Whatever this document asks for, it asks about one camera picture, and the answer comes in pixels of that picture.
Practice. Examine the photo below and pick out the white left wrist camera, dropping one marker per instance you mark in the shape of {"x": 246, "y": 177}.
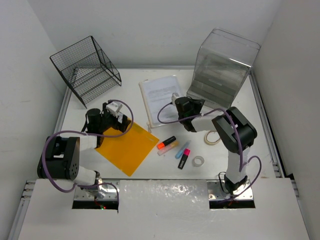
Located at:
{"x": 114, "y": 108}

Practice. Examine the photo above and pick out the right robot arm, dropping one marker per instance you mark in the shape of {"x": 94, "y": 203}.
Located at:
{"x": 234, "y": 130}

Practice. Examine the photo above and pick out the blue translucent highlighter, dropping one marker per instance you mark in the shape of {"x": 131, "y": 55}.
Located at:
{"x": 182, "y": 149}

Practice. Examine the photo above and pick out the orange black highlighter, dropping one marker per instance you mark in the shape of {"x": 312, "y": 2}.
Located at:
{"x": 164, "y": 143}

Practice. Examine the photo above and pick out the beige masking tape roll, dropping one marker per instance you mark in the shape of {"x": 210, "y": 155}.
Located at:
{"x": 211, "y": 138}

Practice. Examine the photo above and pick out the yellow clip file folder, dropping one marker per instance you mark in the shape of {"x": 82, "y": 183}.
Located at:
{"x": 127, "y": 152}

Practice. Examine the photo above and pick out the pink black highlighter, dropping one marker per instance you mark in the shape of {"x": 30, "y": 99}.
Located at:
{"x": 184, "y": 158}

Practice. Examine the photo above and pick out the clear tape roll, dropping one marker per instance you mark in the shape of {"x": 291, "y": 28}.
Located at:
{"x": 198, "y": 161}

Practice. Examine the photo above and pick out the white front cover panel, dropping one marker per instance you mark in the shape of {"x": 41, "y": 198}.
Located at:
{"x": 166, "y": 210}

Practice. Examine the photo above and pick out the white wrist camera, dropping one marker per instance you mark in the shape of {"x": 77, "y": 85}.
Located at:
{"x": 114, "y": 108}
{"x": 175, "y": 96}

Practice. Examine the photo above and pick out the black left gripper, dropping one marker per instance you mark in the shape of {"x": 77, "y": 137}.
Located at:
{"x": 118, "y": 126}

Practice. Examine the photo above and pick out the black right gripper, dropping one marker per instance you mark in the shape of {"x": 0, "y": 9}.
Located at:
{"x": 199, "y": 104}

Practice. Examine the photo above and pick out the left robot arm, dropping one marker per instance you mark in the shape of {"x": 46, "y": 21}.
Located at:
{"x": 60, "y": 157}

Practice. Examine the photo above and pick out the yellow translucent highlighter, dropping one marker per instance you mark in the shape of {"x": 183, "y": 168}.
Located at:
{"x": 168, "y": 148}

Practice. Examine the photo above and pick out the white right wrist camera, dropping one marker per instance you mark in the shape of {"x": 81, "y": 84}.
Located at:
{"x": 175, "y": 96}

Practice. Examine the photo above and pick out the clear plastic drawer cabinet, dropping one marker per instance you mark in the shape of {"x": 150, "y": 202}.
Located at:
{"x": 223, "y": 62}

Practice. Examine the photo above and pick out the black wire mesh rack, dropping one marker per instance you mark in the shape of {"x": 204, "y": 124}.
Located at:
{"x": 86, "y": 69}

